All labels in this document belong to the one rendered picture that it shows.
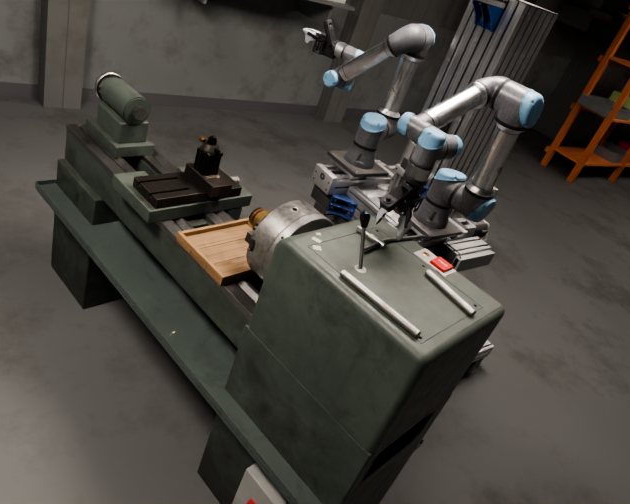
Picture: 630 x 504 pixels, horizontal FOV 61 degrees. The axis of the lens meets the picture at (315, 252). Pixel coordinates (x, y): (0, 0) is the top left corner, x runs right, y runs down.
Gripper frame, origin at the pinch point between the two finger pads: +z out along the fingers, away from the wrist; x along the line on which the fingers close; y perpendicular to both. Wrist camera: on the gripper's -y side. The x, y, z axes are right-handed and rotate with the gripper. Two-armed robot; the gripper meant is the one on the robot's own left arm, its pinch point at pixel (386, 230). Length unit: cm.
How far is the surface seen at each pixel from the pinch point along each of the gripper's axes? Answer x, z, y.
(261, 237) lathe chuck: 27.8, 16.1, -26.6
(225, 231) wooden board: 63, 41, -9
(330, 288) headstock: -9.0, 7.1, -33.9
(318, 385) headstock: -18, 38, -34
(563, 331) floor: -36, 129, 276
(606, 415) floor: -92, 129, 214
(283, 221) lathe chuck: 25.4, 9.1, -21.2
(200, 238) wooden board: 62, 41, -22
